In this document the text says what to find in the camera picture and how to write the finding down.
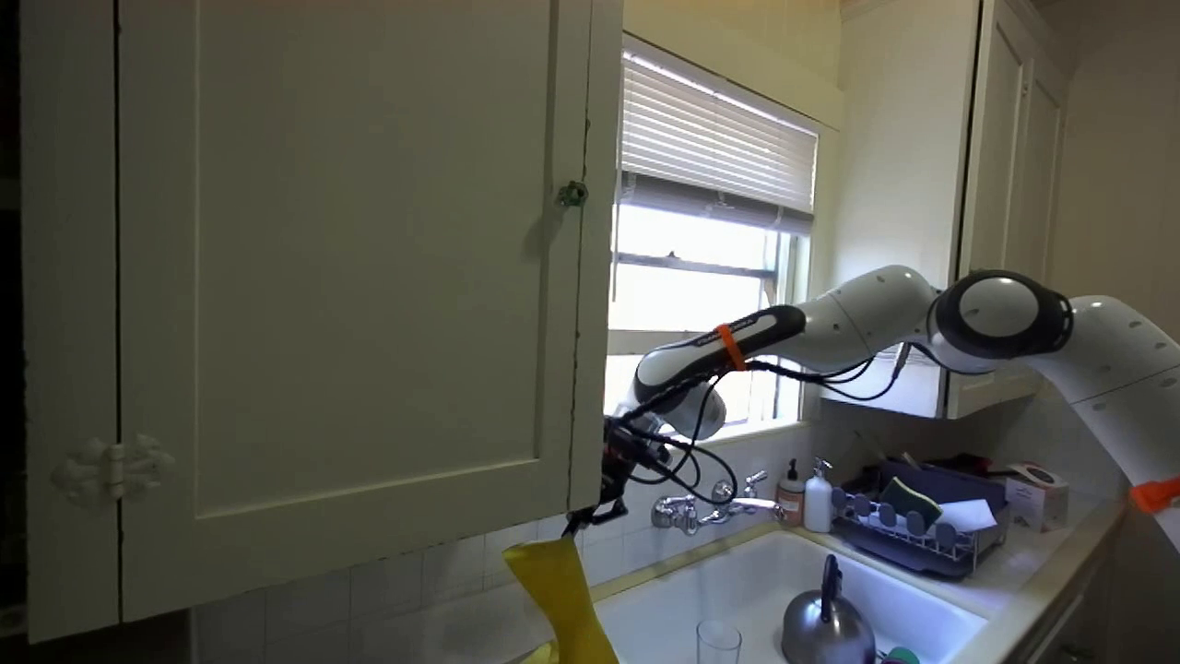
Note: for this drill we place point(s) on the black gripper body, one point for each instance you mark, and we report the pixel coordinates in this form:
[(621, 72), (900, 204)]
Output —
[(631, 455)]

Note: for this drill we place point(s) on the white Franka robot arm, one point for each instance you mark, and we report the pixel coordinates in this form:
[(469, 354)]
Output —
[(861, 306)]

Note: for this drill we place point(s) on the white kitchen sink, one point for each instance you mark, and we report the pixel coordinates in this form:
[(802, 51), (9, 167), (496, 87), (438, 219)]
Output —
[(749, 591)]

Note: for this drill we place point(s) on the brown soap bottle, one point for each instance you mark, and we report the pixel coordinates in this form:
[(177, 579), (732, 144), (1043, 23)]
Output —
[(792, 501)]

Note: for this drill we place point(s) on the white framed window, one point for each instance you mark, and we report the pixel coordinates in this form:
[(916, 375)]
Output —
[(686, 281)]

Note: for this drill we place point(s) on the clear drinking glass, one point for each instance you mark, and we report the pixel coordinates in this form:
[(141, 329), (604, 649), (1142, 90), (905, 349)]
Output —
[(719, 648)]

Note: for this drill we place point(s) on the white soap dispenser bottle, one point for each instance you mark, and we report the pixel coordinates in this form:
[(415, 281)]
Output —
[(815, 501)]

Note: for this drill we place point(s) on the small green cabinet knob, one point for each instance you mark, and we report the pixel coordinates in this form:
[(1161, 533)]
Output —
[(574, 192)]

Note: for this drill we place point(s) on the dark dish drying rack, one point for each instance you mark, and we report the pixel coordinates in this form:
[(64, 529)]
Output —
[(922, 548)]

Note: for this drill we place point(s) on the white window blind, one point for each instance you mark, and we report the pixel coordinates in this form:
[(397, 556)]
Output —
[(713, 141)]

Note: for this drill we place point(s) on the white folded cloth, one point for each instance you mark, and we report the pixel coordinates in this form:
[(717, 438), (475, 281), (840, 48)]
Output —
[(967, 516)]

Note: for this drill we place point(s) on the large white cabinet door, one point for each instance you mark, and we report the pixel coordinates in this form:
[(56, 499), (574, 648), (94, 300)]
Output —
[(345, 269)]

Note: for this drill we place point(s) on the small white box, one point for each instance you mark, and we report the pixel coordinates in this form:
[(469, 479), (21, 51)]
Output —
[(1038, 499)]

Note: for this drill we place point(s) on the white ornate cabinet latch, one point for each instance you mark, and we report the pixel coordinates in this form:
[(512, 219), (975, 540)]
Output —
[(111, 469)]

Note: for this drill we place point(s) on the narrow white cabinet door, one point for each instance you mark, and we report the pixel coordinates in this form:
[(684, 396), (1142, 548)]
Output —
[(68, 246)]

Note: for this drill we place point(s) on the chrome wall faucet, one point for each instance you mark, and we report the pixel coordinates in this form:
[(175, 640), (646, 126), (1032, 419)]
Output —
[(686, 509)]

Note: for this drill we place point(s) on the white wall cabinet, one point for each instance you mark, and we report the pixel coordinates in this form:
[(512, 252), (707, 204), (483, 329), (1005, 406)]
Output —
[(1008, 124)]

